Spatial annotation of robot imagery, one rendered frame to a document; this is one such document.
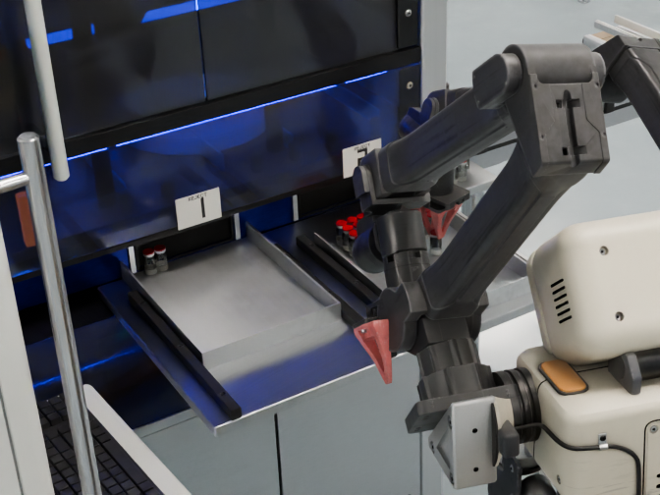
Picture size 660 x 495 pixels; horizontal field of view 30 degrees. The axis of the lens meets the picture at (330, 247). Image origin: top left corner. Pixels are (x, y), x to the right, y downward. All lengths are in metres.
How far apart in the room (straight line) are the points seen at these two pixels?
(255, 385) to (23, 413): 0.52
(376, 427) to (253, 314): 0.64
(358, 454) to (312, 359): 0.71
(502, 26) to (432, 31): 3.53
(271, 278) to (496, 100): 1.09
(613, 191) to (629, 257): 3.05
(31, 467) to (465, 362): 0.56
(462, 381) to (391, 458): 1.38
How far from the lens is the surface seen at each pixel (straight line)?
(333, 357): 2.01
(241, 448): 2.51
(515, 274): 2.22
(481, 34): 5.73
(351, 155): 2.30
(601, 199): 4.34
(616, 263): 1.35
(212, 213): 2.19
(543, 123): 1.16
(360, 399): 2.61
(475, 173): 2.56
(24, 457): 1.59
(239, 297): 2.17
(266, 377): 1.98
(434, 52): 2.33
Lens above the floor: 2.06
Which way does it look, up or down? 31 degrees down
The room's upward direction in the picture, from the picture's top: 3 degrees counter-clockwise
